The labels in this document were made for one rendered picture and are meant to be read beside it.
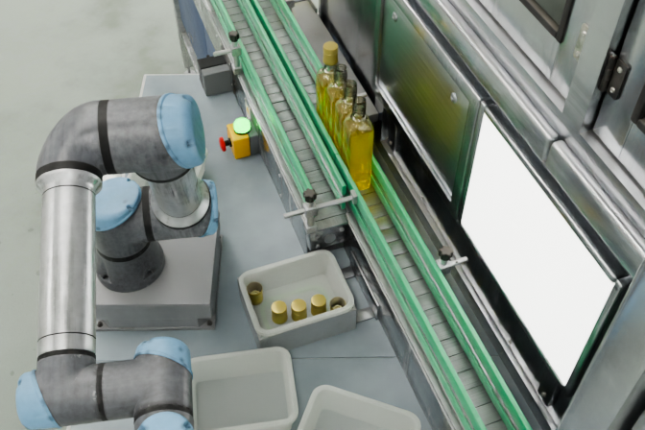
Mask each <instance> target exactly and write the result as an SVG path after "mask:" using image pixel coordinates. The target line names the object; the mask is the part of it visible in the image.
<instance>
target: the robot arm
mask: <svg viewBox="0 0 645 430"><path fill-rule="evenodd" d="M204 159H205V137H204V130H203V120H202V118H201V113H200V110H199V107H198V105H197V103H196V101H195V99H194V98H193V97H192V96H190V95H188V94H175V93H165V94H163V95H156V96H145V97H133V98H122V99H111V100H95V101H89V102H86V103H83V104H81V105H78V106H77V107H74V108H73V109H71V110H70V111H69V112H67V113H66V114H65V115H64V116H63V117H62V118H61V119H60V120H59V121H58V123H57V124H56V125H55V126H54V127H53V129H52V130H51V131H50V133H49V135H48V136H47V138H46V140H45V142H44V144H43V146H42V148H41V151H40V153H39V156H38V160H37V164H36V190H37V191H38V192H39V193H40V194H41V195H42V209H41V238H40V268H39V298H38V328H37V357H36V358H37V363H36V370H32V371H28V372H25V373H23V374H22V375H21V376H20V377H19V380H18V383H17V388H16V395H15V401H16V411H17V414H18V417H19V420H20V422H21V423H22V425H23V426H25V428H27V429H48V428H58V429H60V428H62V427H63V426H71V425H79V424H86V423H93V422H101V421H110V420H117V419H125V418H133V425H134V430H195V429H194V418H193V392H192V380H193V371H192V367H191V356H190V350H189V348H188V346H187V345H186V344H185V343H184V342H182V341H181V340H178V339H176V338H172V337H154V338H152V339H150V341H144V342H142V343H141V344H140V345H139V346H138V347H137V348H136V351H135V354H134V356H133V359H131V360H124V361H115V362H107V363H99V364H96V275H97V277H98V279H99V281H100V282H101V283H102V284H103V285H104V286H105V287H106V288H108V289H109V290H111V291H115V292H120V293H130V292H135V291H139V290H141V289H144V288H146V287H148V286H149V285H151V284H152V283H154V282H155V281H156V280H157V279H158V278H159V276H160V275H161V273H162V271H163V269H164V265H165V257H164V253H163V249H162V247H161V245H160V244H159V242H158V241H162V240H172V239H180V238H190V237H205V236H207V235H212V234H214V233H215V232H216V231H217V229H218V200H217V191H216V186H215V183H214V181H212V180H206V179H199V178H198V177H197V176H196V172H195V168H194V167H196V166H200V165H202V164H203V162H204ZM127 173H136V174H137V175H138V176H139V177H141V178H142V179H144V180H146V181H147V182H148V183H149V184H150V186H139V185H138V184H137V183H136V182H135V181H134V180H130V179H129V178H123V177H118V178H112V179H106V180H104V181H103V176H105V175H116V174H127Z"/></svg>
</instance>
